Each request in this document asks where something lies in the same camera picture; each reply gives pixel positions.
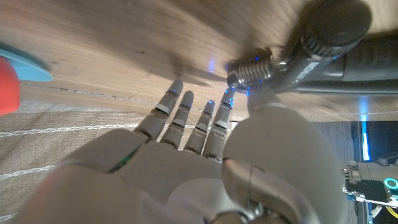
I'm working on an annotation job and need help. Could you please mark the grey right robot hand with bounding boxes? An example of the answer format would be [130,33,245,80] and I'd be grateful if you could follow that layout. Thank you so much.
[9,79,346,224]

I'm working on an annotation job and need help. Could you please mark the black hand grip exerciser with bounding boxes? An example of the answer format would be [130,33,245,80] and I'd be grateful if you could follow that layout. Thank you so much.
[226,0,398,95]

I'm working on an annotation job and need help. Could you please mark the red apple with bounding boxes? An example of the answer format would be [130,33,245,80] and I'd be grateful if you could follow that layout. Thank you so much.
[0,57,21,117]

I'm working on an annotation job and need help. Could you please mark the beige striped backdrop cloth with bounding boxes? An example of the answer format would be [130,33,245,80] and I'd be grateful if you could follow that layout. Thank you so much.
[0,100,239,222]

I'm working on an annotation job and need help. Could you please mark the light blue plate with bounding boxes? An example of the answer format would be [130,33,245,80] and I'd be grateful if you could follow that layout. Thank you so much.
[0,48,54,83]

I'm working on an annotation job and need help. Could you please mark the dark door panel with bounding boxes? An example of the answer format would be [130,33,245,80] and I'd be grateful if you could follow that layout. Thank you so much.
[351,120,398,162]

